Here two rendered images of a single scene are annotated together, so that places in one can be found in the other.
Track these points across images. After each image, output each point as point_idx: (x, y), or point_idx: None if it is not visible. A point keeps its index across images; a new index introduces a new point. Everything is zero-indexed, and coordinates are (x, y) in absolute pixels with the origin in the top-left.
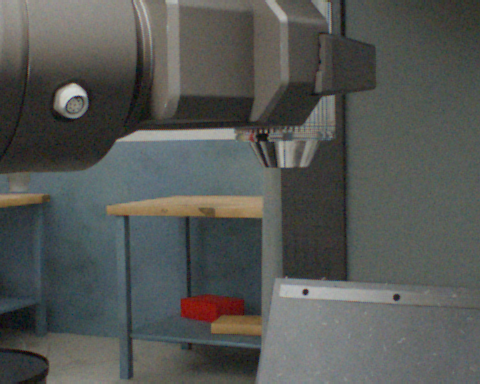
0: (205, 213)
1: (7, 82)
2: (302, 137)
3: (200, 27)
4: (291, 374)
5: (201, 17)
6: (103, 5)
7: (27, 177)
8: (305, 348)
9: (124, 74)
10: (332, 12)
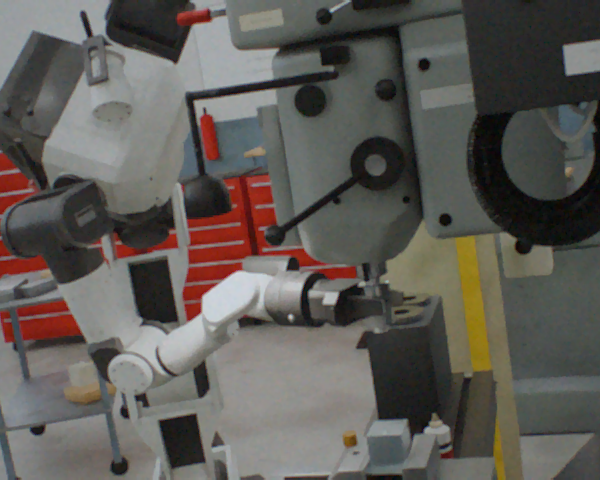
0: None
1: (278, 314)
2: (366, 326)
3: (314, 302)
4: None
5: (314, 300)
6: (293, 298)
7: (309, 327)
8: None
9: (299, 313)
10: (373, 289)
